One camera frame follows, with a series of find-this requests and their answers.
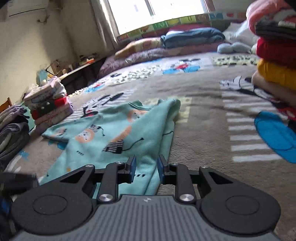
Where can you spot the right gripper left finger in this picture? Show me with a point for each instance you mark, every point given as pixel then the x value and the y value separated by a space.
pixel 112 176

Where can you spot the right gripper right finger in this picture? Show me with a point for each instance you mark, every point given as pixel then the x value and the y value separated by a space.
pixel 179 176

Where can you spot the teal printed children's garment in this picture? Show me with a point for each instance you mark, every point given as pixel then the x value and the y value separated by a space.
pixel 114 135

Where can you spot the grey folded clothes pile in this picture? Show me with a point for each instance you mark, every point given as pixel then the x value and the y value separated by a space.
pixel 14 133

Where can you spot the left folded clothes stack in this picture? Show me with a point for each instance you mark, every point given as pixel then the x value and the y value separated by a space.
pixel 48 104

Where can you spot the Mickey Mouse bed blanket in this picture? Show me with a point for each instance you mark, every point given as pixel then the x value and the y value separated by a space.
pixel 239 149

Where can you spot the wooden chair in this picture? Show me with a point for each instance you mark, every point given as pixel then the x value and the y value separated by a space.
pixel 6 105

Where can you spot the purple floral quilt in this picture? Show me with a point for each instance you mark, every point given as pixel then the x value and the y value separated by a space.
pixel 112 64

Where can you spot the cluttered desk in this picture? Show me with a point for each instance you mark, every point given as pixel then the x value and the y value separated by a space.
pixel 77 75

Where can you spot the cartoon print pillow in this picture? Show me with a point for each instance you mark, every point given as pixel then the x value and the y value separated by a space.
pixel 139 46

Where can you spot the light blue plush toy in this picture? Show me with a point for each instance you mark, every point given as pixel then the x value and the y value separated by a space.
pixel 237 47

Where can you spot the grey curtain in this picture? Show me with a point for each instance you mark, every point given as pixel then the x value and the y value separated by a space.
pixel 106 23

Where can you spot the navy blue folded blanket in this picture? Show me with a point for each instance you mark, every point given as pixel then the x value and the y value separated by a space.
pixel 199 36

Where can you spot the yellow folded garment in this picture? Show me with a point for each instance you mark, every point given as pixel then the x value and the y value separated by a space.
pixel 277 74

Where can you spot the white crumpled bedding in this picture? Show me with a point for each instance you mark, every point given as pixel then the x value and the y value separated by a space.
pixel 240 32

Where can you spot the wooden framed window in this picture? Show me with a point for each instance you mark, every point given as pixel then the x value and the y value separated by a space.
pixel 133 14

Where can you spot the red folded garment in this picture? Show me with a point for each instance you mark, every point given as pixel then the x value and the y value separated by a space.
pixel 277 51

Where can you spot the colourful alphabet foam mat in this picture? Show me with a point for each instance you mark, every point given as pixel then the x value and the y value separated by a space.
pixel 217 19

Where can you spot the white air conditioner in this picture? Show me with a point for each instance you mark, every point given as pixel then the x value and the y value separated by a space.
pixel 16 7

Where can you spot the black striped folded garment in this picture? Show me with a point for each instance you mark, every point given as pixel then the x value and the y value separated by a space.
pixel 280 25

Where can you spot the pink rolled quilt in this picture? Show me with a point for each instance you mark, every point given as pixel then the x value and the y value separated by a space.
pixel 258 9

